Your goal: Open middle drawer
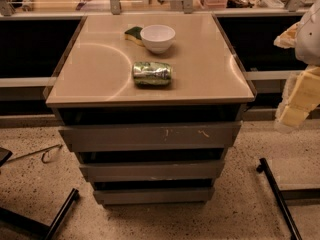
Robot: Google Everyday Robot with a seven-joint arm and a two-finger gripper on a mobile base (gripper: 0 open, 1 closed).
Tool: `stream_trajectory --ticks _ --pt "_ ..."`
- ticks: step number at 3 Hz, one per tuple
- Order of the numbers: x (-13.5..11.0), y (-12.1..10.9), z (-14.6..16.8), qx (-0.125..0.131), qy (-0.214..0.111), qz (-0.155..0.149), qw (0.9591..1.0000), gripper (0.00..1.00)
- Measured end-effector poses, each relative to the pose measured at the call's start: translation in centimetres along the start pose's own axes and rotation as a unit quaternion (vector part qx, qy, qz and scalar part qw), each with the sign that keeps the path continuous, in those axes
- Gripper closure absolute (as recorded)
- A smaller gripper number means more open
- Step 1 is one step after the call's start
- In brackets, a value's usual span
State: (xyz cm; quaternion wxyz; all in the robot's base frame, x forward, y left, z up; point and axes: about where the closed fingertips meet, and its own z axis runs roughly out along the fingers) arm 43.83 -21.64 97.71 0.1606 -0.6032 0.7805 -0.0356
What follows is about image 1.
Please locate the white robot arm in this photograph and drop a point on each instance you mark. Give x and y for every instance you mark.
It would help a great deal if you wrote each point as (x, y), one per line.
(307, 47)

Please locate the grey drawer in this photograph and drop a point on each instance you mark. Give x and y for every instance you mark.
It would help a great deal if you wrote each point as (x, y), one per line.
(147, 196)
(138, 137)
(152, 171)

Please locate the green yellow sponge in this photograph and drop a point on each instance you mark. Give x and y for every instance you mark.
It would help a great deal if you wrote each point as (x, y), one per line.
(134, 34)

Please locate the crushed green can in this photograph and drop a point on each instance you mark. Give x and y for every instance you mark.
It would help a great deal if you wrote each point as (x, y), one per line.
(152, 73)

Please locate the grey drawer cabinet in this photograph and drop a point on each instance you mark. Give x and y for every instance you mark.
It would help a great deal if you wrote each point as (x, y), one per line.
(150, 105)

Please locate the white bowl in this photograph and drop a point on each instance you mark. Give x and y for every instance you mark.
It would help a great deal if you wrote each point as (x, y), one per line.
(157, 38)

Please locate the grey top drawer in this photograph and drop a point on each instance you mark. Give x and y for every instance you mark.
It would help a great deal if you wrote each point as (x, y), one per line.
(138, 137)

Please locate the grey bottom drawer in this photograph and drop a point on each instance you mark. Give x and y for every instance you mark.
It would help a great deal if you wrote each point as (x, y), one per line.
(147, 196)

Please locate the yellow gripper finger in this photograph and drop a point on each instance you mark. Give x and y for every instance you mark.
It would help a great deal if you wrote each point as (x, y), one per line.
(301, 95)
(288, 38)

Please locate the black right frame leg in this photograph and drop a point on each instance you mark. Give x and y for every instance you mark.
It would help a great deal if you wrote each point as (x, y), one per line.
(283, 196)

